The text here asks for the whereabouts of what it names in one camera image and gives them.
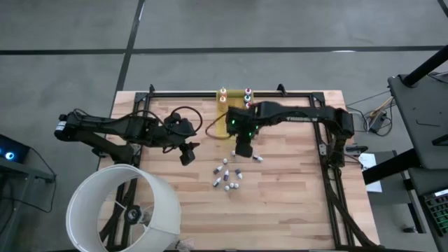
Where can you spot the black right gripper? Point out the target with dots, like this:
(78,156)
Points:
(245,147)

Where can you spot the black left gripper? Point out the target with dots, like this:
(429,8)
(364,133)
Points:
(180,129)

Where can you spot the yellow translucent plastic bin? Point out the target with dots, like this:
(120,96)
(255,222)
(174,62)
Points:
(221,119)

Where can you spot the large green food colouring bottle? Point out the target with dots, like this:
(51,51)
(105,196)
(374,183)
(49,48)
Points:
(247,98)

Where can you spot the large yellow food colouring bottle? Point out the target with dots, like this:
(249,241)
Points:
(222,100)
(223,92)

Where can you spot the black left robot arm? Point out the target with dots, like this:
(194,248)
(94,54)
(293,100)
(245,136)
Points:
(105,126)

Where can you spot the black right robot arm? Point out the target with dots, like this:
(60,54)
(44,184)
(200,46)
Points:
(301,113)

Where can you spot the small blue dropper bottle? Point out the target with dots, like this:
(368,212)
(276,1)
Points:
(238,173)

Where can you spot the black table clamp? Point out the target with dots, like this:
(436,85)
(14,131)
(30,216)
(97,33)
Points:
(281,88)
(151,88)

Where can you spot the white lamp shade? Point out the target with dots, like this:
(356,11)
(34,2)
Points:
(166,210)

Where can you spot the small pale lump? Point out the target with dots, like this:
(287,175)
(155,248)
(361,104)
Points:
(185,244)

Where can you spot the white paper sheet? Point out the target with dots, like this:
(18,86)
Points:
(368,164)

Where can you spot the black power strip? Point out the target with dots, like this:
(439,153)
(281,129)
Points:
(377,123)

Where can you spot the black slanted beam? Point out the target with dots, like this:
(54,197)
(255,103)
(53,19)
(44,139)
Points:
(388,168)

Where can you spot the grey glass side desk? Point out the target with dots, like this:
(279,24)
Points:
(24,170)

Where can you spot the black computer with blue light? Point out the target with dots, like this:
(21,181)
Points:
(17,148)

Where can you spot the grey side table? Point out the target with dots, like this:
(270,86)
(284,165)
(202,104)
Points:
(420,112)

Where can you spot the black slanted pole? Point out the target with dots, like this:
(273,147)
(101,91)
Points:
(427,64)

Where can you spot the backlit computer keyboard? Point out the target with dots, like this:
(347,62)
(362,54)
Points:
(439,210)

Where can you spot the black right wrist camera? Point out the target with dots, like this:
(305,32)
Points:
(234,122)

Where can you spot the black aluminium table frame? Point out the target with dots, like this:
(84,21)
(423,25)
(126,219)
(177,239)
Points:
(196,94)

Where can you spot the white metal bracket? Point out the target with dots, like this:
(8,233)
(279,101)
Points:
(322,150)

